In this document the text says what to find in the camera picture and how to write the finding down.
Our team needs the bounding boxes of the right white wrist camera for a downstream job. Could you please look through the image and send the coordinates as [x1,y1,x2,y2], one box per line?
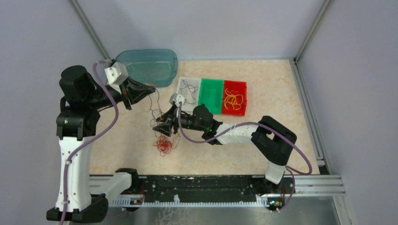
[169,93,186,107]

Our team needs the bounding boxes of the white plastic bin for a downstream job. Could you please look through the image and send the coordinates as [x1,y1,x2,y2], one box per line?
[176,77,201,113]

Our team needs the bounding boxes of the white slotted cable duct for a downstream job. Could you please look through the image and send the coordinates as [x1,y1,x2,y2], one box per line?
[109,197,269,208]

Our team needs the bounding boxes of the blue transparent plastic tub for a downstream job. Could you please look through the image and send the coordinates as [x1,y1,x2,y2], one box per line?
[115,49,178,87]

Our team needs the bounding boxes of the green plastic bin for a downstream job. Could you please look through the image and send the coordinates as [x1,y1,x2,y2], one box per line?
[198,78,224,114]

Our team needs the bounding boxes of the yellow wires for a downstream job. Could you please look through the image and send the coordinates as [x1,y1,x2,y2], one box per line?
[222,88,245,112]

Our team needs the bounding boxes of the red plastic bin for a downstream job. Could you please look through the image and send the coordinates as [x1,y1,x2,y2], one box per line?
[221,80,247,116]

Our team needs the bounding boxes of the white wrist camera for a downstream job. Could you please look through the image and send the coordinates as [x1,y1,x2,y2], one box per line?
[105,62,129,94]
[169,93,186,107]

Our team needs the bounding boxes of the coloured wire bundle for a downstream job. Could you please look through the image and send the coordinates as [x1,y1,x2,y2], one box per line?
[152,135,181,158]

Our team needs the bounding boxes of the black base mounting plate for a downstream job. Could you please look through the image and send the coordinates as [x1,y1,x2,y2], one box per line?
[122,175,291,203]

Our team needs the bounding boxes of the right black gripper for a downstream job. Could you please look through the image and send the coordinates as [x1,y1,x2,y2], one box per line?
[153,105,206,137]

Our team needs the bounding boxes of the purple wire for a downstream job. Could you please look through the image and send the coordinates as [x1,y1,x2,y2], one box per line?
[148,89,164,128]

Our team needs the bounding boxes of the purple wires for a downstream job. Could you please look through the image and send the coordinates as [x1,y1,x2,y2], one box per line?
[178,80,199,105]

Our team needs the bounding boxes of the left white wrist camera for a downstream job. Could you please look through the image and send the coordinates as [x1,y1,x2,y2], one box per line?
[105,62,129,94]

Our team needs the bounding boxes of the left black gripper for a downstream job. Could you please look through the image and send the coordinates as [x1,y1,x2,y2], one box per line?
[86,75,156,110]

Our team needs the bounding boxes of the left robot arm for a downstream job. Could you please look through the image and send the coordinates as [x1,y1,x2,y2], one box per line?
[46,62,155,224]

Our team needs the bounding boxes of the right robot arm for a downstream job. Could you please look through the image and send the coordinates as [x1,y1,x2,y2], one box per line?
[153,105,297,193]

